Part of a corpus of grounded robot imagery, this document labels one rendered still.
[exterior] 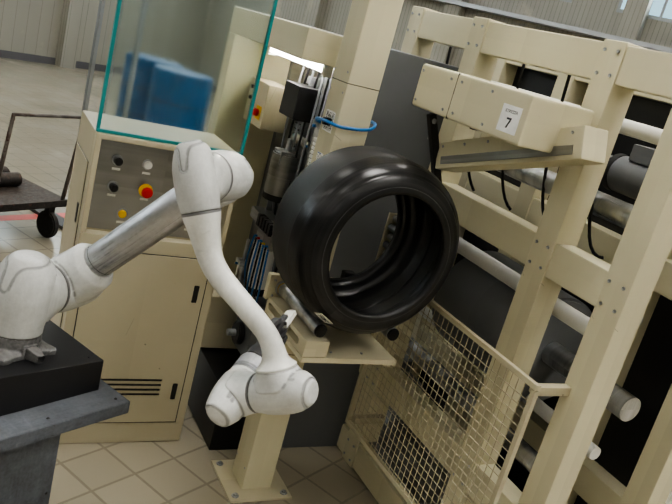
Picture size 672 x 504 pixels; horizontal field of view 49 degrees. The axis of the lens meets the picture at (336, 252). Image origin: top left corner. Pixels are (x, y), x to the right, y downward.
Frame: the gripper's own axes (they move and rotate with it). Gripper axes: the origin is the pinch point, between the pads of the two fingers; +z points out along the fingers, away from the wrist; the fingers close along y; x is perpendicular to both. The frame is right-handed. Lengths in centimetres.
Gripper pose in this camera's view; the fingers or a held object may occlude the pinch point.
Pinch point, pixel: (287, 318)
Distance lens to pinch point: 216.7
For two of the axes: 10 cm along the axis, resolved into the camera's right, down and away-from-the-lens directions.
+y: 2.1, 8.5, 4.8
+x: 9.0, 0.2, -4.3
